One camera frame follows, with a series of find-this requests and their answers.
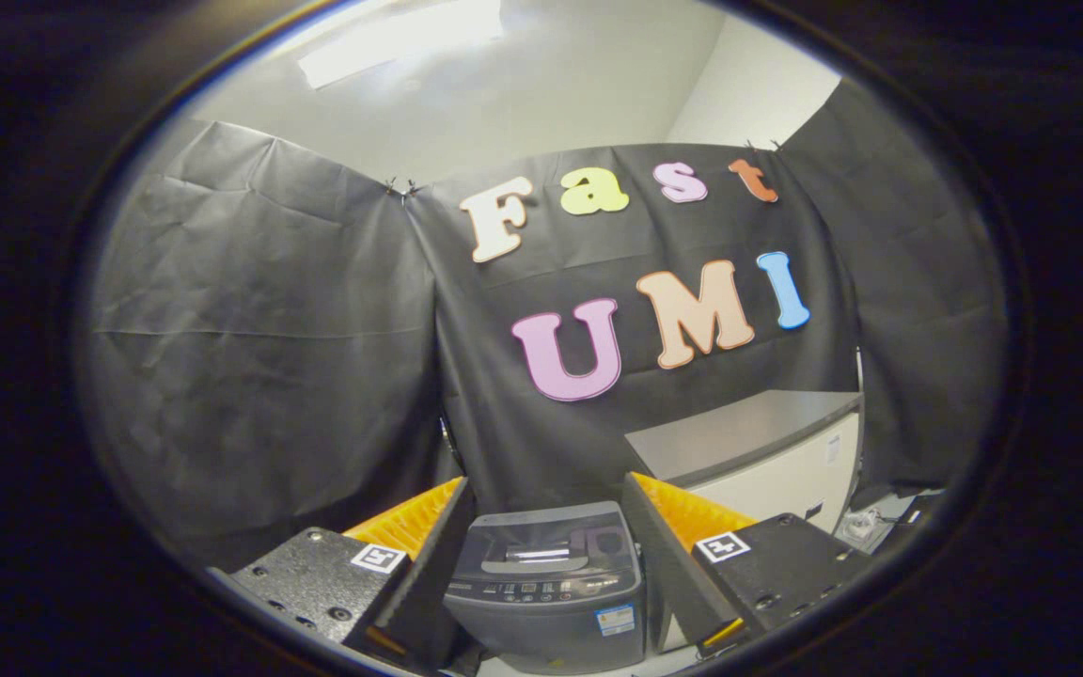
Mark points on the beige cabinet with grey top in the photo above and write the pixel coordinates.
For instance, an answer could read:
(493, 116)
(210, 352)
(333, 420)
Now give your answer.
(739, 432)

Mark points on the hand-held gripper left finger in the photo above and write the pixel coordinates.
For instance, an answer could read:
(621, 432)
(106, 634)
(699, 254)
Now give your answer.
(438, 574)

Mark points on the grey washing machine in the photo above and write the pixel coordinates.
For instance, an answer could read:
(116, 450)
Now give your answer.
(541, 630)

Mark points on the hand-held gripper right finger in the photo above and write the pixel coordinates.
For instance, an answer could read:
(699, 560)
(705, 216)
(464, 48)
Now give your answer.
(659, 564)

